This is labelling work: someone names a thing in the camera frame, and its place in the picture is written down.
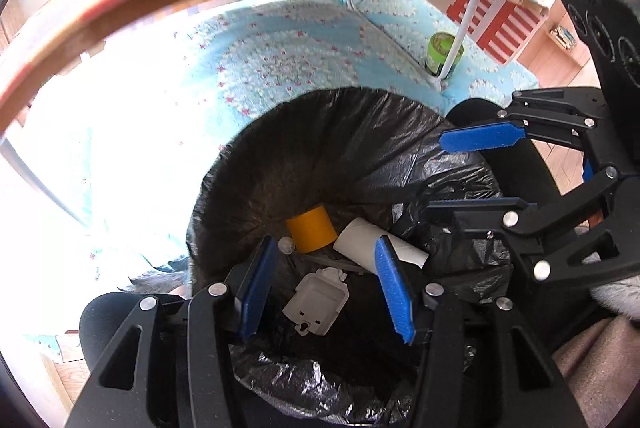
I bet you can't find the white plastic tray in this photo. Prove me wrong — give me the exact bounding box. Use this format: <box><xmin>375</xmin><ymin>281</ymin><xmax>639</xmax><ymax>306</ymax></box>
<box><xmin>282</xmin><ymin>268</ymin><xmax>349</xmax><ymax>336</ymax></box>

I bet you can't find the yellow tape roll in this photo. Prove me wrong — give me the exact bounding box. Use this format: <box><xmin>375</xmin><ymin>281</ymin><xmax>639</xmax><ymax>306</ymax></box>
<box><xmin>285</xmin><ymin>205</ymin><xmax>337</xmax><ymax>254</ymax></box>

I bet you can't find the black trash bin with bag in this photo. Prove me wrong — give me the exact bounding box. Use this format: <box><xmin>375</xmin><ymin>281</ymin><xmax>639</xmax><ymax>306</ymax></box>
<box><xmin>186</xmin><ymin>87</ymin><xmax>511</xmax><ymax>427</ymax></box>

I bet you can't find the green jar under table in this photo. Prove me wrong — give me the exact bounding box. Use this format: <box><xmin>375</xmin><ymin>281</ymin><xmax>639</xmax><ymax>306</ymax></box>
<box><xmin>424</xmin><ymin>32</ymin><xmax>456</xmax><ymax>76</ymax></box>

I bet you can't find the white table leg frame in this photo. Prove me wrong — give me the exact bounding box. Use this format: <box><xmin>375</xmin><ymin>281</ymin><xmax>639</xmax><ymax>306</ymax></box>
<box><xmin>344</xmin><ymin>0</ymin><xmax>473</xmax><ymax>92</ymax></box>

